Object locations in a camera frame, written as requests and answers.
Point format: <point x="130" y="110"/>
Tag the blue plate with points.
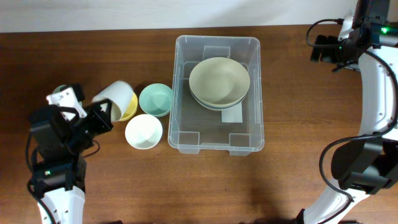
<point x="219" y="98"/>

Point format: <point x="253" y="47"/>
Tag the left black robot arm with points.
<point x="57" y="163"/>

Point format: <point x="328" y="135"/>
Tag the clear plastic storage bin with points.
<point x="193" y="127"/>

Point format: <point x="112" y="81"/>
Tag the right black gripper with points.
<point x="326" y="56"/>

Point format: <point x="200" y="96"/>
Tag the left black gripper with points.
<point x="99" y="117"/>

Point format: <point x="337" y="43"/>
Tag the white label in bin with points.
<point x="233" y="114"/>

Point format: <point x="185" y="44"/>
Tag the green bowl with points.
<point x="156" y="99"/>

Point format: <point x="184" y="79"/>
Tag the yellow bowl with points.
<point x="131" y="109"/>

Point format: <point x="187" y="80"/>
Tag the cream cup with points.
<point x="120" y="94"/>

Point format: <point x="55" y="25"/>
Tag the green cup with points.
<point x="58" y="89"/>

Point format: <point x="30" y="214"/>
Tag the white bowl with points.
<point x="143" y="132"/>

